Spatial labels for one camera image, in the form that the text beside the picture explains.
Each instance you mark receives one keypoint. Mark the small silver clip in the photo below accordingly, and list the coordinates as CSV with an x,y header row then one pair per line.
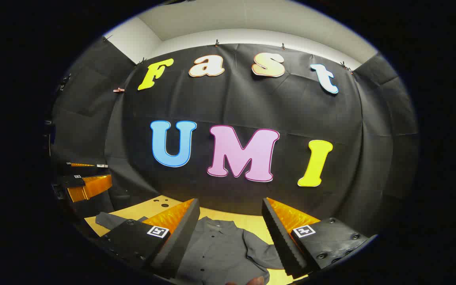
x,y
102,165

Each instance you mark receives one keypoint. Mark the small pink clip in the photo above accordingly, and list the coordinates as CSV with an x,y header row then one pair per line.
x,y
119,90

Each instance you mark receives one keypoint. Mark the grey button shirt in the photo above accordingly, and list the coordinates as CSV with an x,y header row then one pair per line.
x,y
220,249

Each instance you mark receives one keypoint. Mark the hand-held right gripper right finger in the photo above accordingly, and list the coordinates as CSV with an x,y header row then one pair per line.
x,y
281,241

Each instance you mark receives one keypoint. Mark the black backdrop cloth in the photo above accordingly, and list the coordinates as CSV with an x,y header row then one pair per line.
x,y
251,103

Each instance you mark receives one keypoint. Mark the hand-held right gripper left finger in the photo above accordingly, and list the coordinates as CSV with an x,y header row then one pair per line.
x,y
180,241

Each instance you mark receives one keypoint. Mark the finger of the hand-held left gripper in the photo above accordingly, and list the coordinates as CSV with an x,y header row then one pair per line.
x,y
81,164
89,188

